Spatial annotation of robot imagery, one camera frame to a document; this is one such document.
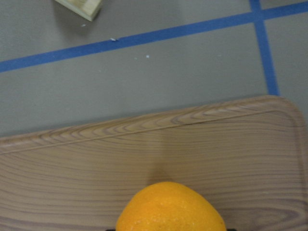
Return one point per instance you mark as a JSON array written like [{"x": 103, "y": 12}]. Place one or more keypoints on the orange fruit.
[{"x": 169, "y": 206}]

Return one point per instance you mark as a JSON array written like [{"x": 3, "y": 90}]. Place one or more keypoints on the brown wooden cutting board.
[{"x": 248, "y": 158}]

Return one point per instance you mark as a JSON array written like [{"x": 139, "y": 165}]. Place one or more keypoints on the wooden dish rack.
[{"x": 88, "y": 9}]

